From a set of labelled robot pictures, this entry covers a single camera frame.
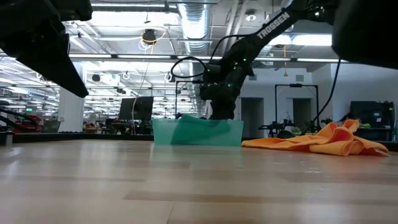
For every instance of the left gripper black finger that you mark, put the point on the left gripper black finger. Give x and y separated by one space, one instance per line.
56 68

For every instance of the blue microfiber towel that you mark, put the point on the blue microfiber towel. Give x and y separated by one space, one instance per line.
192 130

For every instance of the orange microfiber towel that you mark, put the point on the orange microfiber towel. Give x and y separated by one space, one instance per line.
335 141

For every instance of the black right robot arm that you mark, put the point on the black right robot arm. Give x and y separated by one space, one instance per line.
273 26

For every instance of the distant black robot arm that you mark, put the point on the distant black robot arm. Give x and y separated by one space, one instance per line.
275 126

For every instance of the translucent teal plastic basket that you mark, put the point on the translucent teal plastic basket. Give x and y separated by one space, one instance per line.
161 133

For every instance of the black rectangular metal gantry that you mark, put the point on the black rectangular metal gantry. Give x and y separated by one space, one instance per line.
176 99
317 105

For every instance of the red workshop equipment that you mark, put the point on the red workshop equipment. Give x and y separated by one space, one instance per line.
28 123

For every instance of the yellow hanging pendant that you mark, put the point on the yellow hanging pendant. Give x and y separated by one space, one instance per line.
285 74

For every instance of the black flat monitor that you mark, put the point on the black flat monitor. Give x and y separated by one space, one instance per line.
140 107

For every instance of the black equipment cabinet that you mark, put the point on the black equipment cabinet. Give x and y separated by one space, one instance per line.
373 115

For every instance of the black aluminium table frame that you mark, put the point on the black aluminium table frame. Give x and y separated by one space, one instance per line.
77 137

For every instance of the silver ventilation duct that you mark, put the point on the silver ventilation duct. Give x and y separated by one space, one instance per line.
194 28

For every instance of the black ceiling-mounted camera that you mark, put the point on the black ceiling-mounted camera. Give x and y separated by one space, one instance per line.
149 36

